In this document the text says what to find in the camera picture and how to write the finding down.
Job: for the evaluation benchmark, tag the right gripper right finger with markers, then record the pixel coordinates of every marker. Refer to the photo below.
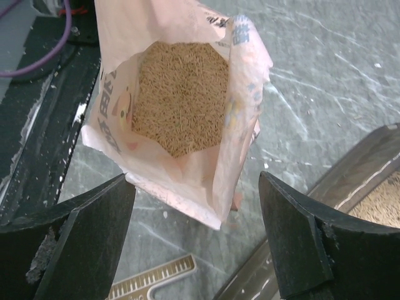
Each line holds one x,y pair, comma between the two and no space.
321,253

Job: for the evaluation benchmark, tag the orange cat litter bag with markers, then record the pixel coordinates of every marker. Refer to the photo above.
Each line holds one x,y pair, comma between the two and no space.
180,94

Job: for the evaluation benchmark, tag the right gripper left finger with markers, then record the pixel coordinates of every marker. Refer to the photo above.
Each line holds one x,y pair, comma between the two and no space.
70,250

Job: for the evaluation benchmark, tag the beige cat litter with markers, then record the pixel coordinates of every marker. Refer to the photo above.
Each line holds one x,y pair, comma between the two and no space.
381,206

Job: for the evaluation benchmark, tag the grey translucent litter box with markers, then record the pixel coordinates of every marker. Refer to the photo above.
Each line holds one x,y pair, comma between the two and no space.
370,162

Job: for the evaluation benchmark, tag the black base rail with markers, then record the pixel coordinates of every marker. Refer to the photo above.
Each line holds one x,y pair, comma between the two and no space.
41,117

